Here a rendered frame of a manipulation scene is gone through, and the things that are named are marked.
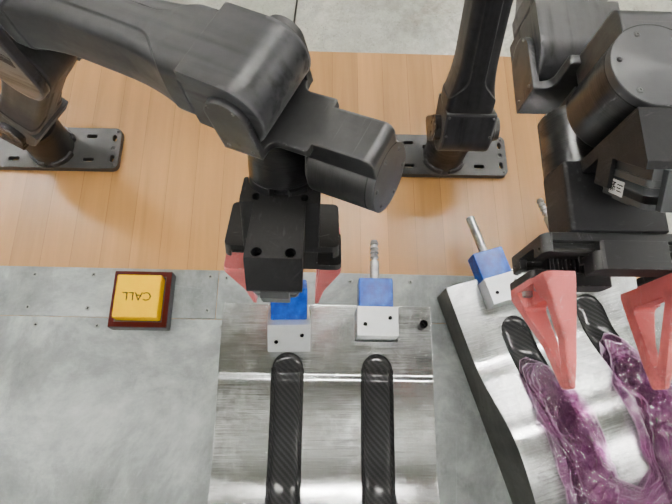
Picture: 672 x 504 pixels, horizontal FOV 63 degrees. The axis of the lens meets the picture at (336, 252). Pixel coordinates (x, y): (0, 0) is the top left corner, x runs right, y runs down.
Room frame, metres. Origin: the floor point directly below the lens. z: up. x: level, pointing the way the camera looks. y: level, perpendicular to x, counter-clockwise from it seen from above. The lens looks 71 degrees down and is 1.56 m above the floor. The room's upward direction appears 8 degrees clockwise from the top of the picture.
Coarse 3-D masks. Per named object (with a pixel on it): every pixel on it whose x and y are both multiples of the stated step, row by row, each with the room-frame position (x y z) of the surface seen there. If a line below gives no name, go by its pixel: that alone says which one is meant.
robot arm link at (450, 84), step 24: (480, 0) 0.49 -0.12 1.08; (504, 0) 0.49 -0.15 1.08; (480, 24) 0.48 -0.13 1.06; (504, 24) 0.48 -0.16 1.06; (456, 48) 0.49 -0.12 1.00; (480, 48) 0.46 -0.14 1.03; (456, 72) 0.45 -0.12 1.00; (480, 72) 0.45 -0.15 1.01; (456, 96) 0.43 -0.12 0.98; (480, 96) 0.43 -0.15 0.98; (456, 120) 0.41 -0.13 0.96; (480, 120) 0.42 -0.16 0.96; (456, 144) 0.40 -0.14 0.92; (480, 144) 0.40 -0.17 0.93
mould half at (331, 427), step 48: (240, 336) 0.11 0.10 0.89; (336, 336) 0.12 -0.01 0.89; (240, 384) 0.05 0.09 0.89; (336, 384) 0.07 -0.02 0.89; (432, 384) 0.08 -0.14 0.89; (240, 432) 0.00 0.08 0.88; (336, 432) 0.01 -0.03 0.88; (432, 432) 0.03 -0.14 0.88; (240, 480) -0.05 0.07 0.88; (336, 480) -0.04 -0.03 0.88; (432, 480) -0.03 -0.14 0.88
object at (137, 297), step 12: (120, 276) 0.18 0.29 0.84; (132, 276) 0.18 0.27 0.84; (144, 276) 0.18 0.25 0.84; (156, 276) 0.18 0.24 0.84; (120, 288) 0.16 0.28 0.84; (132, 288) 0.16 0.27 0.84; (144, 288) 0.16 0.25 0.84; (156, 288) 0.17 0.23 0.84; (120, 300) 0.14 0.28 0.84; (132, 300) 0.15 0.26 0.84; (144, 300) 0.15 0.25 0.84; (156, 300) 0.15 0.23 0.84; (120, 312) 0.13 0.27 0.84; (132, 312) 0.13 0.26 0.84; (144, 312) 0.13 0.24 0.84; (156, 312) 0.13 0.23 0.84
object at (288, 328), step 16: (304, 288) 0.16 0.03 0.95; (272, 304) 0.14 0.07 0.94; (288, 304) 0.15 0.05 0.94; (304, 304) 0.15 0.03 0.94; (272, 320) 0.13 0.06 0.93; (288, 320) 0.13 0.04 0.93; (304, 320) 0.13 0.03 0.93; (272, 336) 0.11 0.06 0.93; (288, 336) 0.11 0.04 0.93; (304, 336) 0.11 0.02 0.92
